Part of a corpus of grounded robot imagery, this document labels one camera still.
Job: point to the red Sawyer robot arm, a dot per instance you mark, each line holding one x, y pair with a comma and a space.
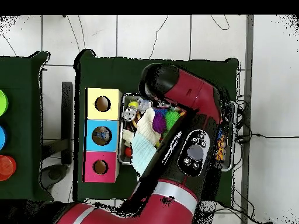
187, 154

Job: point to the wooden box with three holes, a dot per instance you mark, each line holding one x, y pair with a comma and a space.
112, 116

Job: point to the clear mesh bin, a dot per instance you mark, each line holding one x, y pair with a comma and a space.
229, 161

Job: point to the purple spiky rubber ball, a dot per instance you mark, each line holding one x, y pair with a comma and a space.
159, 122

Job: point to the black soda can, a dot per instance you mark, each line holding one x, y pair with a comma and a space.
129, 114

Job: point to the green spiky rubber ball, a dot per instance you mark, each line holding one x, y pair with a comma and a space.
173, 118

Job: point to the yellow smiley ball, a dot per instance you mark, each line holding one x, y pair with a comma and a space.
133, 104

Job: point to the red ball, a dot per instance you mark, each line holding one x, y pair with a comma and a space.
128, 152

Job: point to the black chair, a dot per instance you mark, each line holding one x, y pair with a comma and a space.
67, 121

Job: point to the green cloth side table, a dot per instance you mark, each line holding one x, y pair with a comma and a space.
23, 84

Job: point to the blue plastic cup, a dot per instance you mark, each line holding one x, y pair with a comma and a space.
2, 137

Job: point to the green plastic cup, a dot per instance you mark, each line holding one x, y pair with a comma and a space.
3, 102

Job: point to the red plastic cup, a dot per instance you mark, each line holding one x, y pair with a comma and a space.
6, 168

